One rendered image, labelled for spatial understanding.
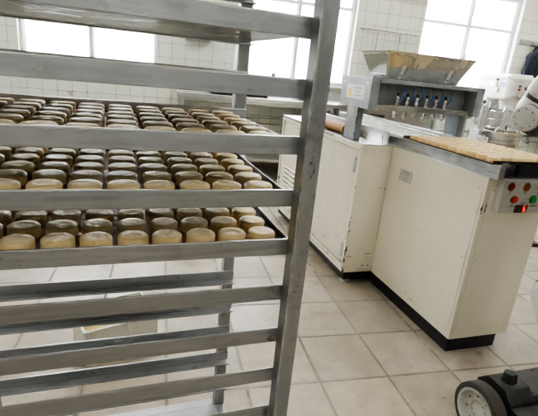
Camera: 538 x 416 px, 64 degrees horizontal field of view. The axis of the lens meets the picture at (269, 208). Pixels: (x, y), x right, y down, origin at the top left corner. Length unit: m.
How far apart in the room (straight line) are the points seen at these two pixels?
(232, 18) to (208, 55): 4.58
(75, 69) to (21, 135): 0.11
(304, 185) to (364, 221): 1.81
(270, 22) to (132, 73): 0.21
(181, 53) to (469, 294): 4.08
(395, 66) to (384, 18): 3.43
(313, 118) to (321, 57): 0.09
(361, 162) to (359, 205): 0.25
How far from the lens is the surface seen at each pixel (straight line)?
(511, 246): 2.15
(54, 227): 0.80
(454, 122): 2.85
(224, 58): 5.26
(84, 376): 1.36
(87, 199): 0.68
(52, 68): 0.65
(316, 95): 0.68
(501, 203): 1.97
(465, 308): 2.14
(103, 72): 0.65
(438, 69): 2.61
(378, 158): 2.42
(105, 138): 0.65
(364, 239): 2.54
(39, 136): 0.66
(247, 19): 0.67
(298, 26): 0.70
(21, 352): 1.32
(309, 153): 0.69
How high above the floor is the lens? 1.16
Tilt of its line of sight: 18 degrees down
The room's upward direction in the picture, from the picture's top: 6 degrees clockwise
